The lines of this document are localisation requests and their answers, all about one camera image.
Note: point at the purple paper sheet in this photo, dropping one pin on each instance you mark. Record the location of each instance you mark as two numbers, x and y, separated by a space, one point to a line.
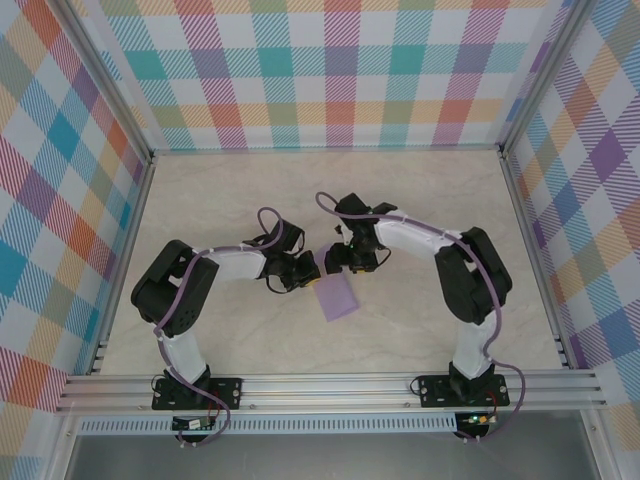
337 297

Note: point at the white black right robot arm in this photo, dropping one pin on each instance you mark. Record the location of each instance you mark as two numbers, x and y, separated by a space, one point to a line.
410 240

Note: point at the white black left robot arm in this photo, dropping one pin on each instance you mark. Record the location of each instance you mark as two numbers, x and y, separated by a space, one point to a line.
235 262

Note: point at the small circuit board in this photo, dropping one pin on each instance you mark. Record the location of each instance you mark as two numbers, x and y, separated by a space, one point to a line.
192 424
477 419

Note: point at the aluminium back rail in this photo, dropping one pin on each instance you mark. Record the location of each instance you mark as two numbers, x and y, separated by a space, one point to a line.
325 149

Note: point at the aluminium front rail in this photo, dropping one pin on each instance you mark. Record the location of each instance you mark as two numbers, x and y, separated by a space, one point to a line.
325 392

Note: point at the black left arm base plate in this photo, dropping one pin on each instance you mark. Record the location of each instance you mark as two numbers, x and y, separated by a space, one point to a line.
230 392

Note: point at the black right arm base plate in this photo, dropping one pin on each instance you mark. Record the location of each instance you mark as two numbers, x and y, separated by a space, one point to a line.
435 392

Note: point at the aluminium side rail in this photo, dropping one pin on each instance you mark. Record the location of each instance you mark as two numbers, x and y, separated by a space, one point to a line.
125 265
537 260

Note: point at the aluminium corner post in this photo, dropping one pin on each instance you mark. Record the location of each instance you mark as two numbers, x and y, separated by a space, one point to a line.
105 82
545 80

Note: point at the aluminium lower frame bar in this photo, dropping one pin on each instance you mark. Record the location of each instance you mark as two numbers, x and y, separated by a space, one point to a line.
64 450
597 450

